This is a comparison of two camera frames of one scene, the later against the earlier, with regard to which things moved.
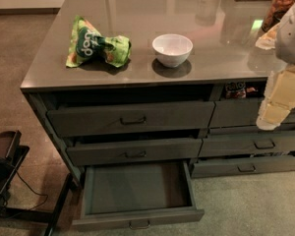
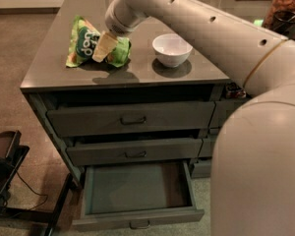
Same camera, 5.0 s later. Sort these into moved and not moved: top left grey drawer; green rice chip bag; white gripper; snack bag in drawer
Moved: white gripper
Not moved: green rice chip bag; top left grey drawer; snack bag in drawer
